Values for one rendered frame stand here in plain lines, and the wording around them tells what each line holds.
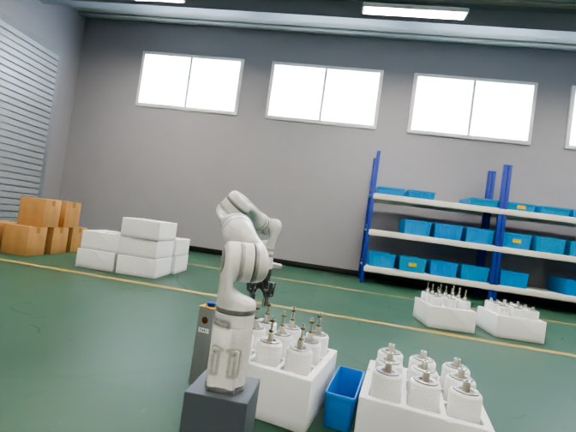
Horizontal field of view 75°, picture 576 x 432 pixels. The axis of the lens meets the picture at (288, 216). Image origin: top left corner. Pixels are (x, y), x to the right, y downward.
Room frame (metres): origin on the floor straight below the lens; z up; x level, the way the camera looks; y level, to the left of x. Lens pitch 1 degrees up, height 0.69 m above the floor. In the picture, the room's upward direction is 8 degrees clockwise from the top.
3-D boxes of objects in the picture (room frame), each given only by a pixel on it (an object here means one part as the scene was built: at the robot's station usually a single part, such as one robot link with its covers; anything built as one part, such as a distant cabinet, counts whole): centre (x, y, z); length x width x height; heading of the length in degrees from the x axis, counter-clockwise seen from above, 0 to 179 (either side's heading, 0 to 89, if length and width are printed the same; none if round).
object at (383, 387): (1.25, -0.40, 0.16); 0.10 x 0.10 x 0.18
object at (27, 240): (4.00, 2.73, 0.15); 0.30 x 0.24 x 0.30; 81
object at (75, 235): (4.67, 2.65, 0.15); 0.30 x 0.24 x 0.30; 79
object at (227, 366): (0.88, 0.09, 0.39); 0.09 x 0.09 x 0.17; 82
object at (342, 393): (1.47, -0.31, 0.06); 0.30 x 0.11 x 0.12; 162
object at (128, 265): (3.81, 1.36, 0.09); 0.39 x 0.39 x 0.18; 86
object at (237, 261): (0.88, 0.09, 0.54); 0.09 x 0.09 x 0.17; 16
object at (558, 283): (5.37, -4.10, 0.36); 0.50 x 0.38 x 0.21; 172
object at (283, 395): (1.52, -0.04, 0.09); 0.39 x 0.39 x 0.18; 70
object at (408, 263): (5.67, -1.89, 0.36); 0.50 x 0.38 x 0.21; 173
